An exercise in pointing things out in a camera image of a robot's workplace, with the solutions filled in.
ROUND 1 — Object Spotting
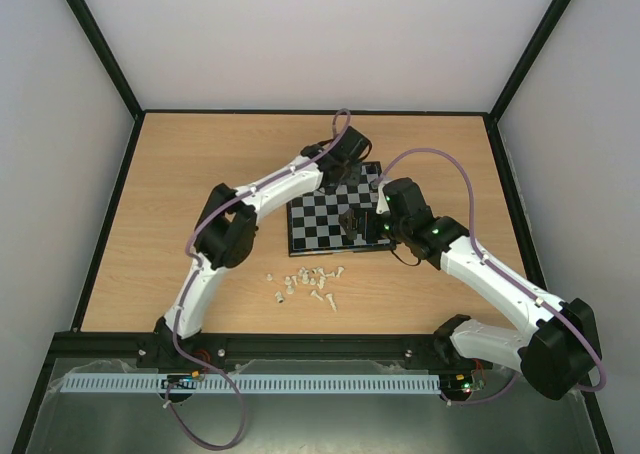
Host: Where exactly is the clear plastic sheet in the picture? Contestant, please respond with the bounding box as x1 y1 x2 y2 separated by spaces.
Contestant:
504 363 586 401

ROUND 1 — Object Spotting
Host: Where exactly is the light blue cable duct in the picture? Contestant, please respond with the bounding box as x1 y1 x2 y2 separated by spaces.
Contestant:
60 373 441 395

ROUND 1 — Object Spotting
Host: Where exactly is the black aluminium frame rail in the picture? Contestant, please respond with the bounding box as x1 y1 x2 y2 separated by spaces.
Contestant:
49 331 581 363

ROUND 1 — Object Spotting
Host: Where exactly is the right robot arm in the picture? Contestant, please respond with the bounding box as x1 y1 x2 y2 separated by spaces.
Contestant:
339 178 601 400

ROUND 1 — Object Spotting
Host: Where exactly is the black grey chessboard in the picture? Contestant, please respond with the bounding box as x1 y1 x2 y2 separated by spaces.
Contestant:
286 161 391 257

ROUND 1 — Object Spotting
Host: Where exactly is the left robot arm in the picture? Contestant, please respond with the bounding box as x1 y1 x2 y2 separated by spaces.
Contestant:
155 127 372 364

